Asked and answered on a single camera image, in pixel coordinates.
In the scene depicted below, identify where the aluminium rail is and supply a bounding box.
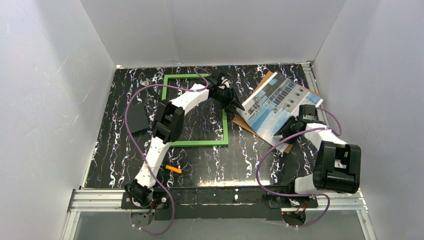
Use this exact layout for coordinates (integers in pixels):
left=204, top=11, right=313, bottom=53
left=62, top=189, right=376, bottom=240
left=300, top=62, right=329, bottom=126

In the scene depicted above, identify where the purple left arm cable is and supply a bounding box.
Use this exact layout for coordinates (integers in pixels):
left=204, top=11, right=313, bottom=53
left=124, top=67, right=213, bottom=236

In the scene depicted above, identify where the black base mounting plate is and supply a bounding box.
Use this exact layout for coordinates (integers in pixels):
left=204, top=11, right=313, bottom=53
left=120, top=186, right=319, bottom=221

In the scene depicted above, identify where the aluminium rail right side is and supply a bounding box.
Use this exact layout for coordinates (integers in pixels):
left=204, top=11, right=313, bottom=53
left=300, top=62, right=329, bottom=126

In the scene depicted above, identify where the orange handled screwdriver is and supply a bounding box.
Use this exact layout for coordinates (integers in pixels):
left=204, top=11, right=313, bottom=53
left=165, top=164, right=183, bottom=174

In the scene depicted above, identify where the green wooden photo frame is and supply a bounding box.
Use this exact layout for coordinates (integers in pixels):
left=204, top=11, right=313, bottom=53
left=163, top=73, right=229, bottom=147

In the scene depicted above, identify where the black small tool on table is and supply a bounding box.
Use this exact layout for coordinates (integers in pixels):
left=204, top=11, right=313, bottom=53
left=139, top=78, right=162, bottom=101

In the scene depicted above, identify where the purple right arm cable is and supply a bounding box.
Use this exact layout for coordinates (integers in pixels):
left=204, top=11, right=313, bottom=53
left=255, top=106, right=344, bottom=229

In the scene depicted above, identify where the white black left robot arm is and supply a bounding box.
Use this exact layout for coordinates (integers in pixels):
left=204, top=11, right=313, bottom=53
left=124, top=69, right=244, bottom=209

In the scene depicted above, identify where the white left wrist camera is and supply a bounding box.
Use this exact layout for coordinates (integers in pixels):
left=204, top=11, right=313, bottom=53
left=219, top=76, right=232, bottom=89

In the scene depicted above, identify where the aluminium rail front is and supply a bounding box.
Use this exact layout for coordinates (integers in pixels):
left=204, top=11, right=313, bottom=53
left=62, top=189, right=376, bottom=240

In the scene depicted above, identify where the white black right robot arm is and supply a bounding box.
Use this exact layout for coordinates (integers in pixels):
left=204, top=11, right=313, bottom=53
left=262, top=104, right=362, bottom=208

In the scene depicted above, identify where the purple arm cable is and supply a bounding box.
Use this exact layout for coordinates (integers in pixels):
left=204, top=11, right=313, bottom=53
left=255, top=106, right=344, bottom=229
left=124, top=67, right=213, bottom=236

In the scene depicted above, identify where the building and sky photo print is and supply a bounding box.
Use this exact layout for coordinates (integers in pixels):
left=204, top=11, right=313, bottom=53
left=237, top=71, right=324, bottom=153

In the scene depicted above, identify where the black square pad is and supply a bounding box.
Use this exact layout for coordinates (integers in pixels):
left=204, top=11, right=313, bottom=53
left=127, top=103, right=150, bottom=134

